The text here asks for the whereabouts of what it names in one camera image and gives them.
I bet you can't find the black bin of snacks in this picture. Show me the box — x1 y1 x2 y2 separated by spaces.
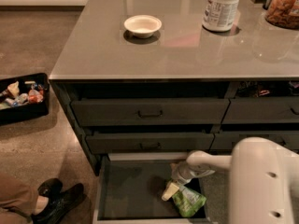
0 73 50 125

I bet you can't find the black shoe near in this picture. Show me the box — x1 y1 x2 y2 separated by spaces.
32 183 85 224

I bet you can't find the tan trouser leg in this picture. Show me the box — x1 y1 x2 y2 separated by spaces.
0 173 38 224

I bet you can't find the white wipes canister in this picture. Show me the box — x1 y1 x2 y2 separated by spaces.
202 0 239 32

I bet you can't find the black shoe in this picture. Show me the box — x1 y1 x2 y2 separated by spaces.
37 178 63 198
32 183 85 224

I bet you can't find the open bottom left drawer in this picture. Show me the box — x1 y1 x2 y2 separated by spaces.
93 152 210 224

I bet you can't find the middle right drawer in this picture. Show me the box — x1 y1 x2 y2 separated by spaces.
210 131 299 151

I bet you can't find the white paper bowl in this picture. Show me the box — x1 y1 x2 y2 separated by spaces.
124 15 162 38

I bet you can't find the middle left drawer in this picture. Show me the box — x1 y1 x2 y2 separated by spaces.
86 133 214 154

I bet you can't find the dark grey island cabinet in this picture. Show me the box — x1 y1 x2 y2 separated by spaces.
51 80 299 170

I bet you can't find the top left drawer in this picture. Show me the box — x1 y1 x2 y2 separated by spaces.
71 98 229 126

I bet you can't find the green rice chip bag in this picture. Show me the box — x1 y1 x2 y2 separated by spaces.
172 186 206 217

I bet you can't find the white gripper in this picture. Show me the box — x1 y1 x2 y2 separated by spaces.
162 161 214 201

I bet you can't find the top right drawer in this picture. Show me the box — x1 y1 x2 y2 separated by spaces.
222 97 299 124

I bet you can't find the clear jar of snacks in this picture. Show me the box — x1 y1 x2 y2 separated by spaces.
265 0 299 30

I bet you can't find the black shoe far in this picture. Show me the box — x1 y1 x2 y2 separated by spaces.
37 178 63 198

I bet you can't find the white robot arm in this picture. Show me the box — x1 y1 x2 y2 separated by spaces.
162 137 299 224

